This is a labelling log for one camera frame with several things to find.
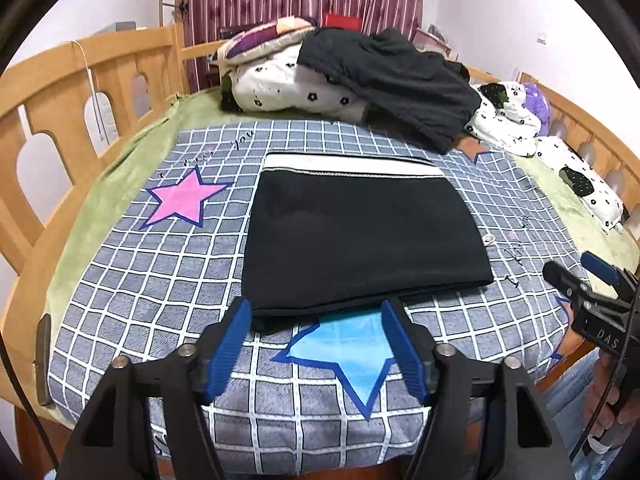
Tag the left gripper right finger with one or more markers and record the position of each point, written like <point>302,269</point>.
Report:
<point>487,420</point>

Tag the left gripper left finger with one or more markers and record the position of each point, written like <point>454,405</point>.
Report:
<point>113,437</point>

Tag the black pants with white stripe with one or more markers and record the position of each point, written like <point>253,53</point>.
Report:
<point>330,232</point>

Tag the green fleece blanket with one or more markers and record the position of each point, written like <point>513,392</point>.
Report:
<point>116,187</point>

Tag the grey checkered bed sheet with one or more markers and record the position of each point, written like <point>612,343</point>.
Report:
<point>312,397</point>

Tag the white floral pillow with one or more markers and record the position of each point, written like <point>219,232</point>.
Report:
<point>596,195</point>

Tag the purple plush toy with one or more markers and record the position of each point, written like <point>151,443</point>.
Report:
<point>537,103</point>

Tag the black jacket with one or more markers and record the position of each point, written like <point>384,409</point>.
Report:
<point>427,94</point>

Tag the maroon striped curtain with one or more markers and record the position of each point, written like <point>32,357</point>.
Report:
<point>300,0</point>

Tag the white floral duvet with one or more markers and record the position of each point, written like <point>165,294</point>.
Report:
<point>277,82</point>

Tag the purple patterned pillow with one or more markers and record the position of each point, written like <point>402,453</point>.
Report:
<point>263,40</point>

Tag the grey box on shelf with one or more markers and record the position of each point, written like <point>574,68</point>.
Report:
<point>122,26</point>

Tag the wooden coat rack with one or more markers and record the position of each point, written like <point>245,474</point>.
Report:
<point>175,8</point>

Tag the wooden bed frame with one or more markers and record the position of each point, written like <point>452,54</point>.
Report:
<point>66,114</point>

